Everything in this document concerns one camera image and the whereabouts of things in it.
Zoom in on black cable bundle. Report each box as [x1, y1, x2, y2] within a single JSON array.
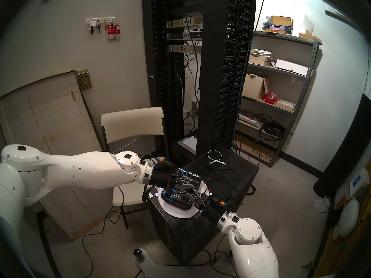
[[255, 114, 293, 140]]

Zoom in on stacked tan boxes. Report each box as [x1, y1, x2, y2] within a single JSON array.
[[249, 55, 271, 66]]

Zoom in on grey metal shelf unit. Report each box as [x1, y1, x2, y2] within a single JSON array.
[[233, 30, 319, 168]]

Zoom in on white box blue label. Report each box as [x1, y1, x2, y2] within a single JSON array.
[[349, 168, 370, 198]]

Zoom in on cream folding chair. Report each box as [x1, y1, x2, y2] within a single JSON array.
[[101, 107, 171, 230]]

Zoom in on clear plastic bag pile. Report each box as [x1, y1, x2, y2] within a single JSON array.
[[262, 22, 292, 32]]

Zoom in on black blue audio mixer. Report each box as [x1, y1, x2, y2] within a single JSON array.
[[162, 168, 203, 211]]

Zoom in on white usb cable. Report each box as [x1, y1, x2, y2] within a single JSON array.
[[208, 149, 226, 165]]

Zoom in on grey equipment box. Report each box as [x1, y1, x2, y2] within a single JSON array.
[[177, 136, 199, 153]]

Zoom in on black slotted rack column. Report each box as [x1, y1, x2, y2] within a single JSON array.
[[142, 0, 186, 165]]

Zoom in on white round plate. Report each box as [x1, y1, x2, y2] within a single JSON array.
[[157, 183, 210, 219]]

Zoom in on white oval router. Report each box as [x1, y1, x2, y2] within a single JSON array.
[[338, 199, 360, 238]]

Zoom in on tall black tube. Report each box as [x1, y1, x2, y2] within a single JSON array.
[[313, 92, 371, 198]]

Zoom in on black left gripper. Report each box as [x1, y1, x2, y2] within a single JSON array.
[[150, 164, 201, 202]]

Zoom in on open tan cardboard box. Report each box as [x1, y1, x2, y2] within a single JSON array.
[[242, 74, 270, 100]]

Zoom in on large beige leaning board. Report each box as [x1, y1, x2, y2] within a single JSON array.
[[0, 70, 116, 240]]

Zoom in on flat open cardboard box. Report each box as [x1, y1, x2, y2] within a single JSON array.
[[299, 33, 323, 45]]

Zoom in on flat tan box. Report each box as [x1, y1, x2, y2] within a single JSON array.
[[275, 99, 297, 112]]

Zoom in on black aux cable red plug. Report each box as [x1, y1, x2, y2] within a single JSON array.
[[200, 162, 247, 207]]

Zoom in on black server rack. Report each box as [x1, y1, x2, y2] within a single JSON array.
[[197, 0, 257, 156]]

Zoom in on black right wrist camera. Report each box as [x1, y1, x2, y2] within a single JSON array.
[[210, 195, 234, 208]]

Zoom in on small white wire rack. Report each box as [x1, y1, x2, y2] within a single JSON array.
[[314, 196, 331, 213]]

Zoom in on pink white package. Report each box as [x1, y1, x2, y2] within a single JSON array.
[[238, 112, 264, 129]]

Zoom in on silver rack server unit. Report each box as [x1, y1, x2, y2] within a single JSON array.
[[167, 17, 203, 29], [167, 31, 202, 41], [167, 44, 202, 53]]

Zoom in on beige wall switch plate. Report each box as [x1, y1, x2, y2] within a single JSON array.
[[76, 69, 92, 90]]

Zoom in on black perforated metal cabinet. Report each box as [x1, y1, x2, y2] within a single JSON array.
[[149, 144, 260, 266]]

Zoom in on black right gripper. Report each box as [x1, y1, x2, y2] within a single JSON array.
[[189, 189, 229, 224]]

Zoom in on white plastic bag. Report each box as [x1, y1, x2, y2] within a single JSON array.
[[292, 14, 315, 36]]

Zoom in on small brown cardboard box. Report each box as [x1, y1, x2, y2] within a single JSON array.
[[271, 16, 292, 27]]

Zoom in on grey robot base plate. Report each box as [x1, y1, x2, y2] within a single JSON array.
[[136, 249, 232, 278]]

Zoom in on white flat box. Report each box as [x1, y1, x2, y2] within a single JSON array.
[[275, 59, 309, 76]]

